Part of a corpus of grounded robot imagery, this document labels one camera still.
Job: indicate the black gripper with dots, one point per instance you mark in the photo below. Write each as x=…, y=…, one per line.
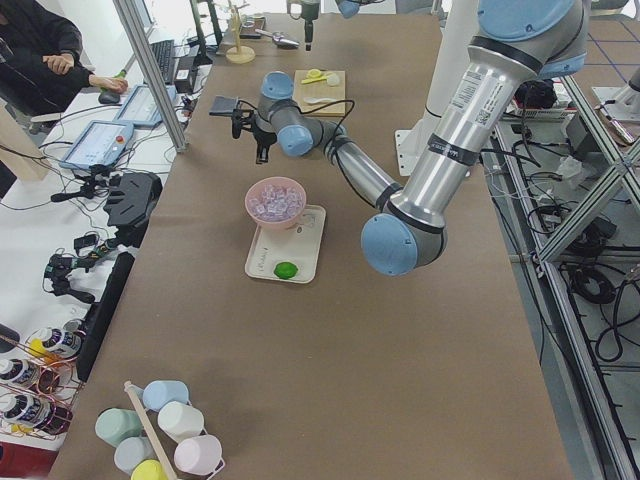
x=309, y=14
x=261, y=137

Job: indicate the clear ice cubes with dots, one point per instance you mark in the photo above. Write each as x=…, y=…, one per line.
x=275, y=203

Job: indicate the white ceramic spoon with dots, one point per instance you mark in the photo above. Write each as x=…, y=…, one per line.
x=318, y=100

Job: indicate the metal ice scoop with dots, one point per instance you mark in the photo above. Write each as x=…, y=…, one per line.
x=280, y=39

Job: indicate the pink bowl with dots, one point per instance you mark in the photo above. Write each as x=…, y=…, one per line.
x=277, y=180

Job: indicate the grey folded cloth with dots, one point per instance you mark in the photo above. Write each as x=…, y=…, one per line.
x=223, y=106

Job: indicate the yellow plastic knife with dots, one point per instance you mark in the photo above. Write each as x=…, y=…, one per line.
x=310, y=80

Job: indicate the white steamed bun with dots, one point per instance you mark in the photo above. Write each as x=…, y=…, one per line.
x=333, y=79

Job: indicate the bamboo cutting board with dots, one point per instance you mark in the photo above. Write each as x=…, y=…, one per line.
x=320, y=90

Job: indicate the wooden cup tree stand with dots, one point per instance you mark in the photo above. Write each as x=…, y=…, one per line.
x=238, y=53

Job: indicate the cream rabbit tray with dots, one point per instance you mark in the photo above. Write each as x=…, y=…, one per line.
x=299, y=245

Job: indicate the green lime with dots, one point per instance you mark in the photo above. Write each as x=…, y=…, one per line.
x=285, y=270

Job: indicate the blue teach pendant far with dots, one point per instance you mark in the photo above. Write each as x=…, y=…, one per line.
x=139, y=108

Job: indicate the blue teach pendant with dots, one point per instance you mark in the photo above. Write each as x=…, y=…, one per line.
x=139, y=108
x=100, y=144

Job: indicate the black keyboard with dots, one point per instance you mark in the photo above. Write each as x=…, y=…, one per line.
x=163, y=52

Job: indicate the blue teach pendant near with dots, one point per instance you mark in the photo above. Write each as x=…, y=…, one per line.
x=100, y=144

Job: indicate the seated person in black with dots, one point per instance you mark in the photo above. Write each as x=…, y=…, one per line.
x=44, y=72

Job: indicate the light blue mug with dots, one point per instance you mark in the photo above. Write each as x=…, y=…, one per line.
x=158, y=393

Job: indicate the wooden mug rack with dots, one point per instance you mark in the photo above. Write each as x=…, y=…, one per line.
x=131, y=390

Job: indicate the white mug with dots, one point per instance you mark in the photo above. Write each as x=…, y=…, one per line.
x=180, y=421

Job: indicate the pink mug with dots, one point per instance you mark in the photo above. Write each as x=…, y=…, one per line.
x=200, y=455

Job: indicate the green mug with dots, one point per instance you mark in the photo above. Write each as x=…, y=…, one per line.
x=114, y=425

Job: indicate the grey blue mug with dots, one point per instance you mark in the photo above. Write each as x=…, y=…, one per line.
x=131, y=452

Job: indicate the yellow mug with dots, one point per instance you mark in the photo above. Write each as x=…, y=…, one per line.
x=149, y=469

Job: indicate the aluminium frame post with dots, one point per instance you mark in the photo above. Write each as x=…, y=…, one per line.
x=135, y=31

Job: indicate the copper wire bottle rack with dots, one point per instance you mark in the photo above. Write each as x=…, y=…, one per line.
x=38, y=382

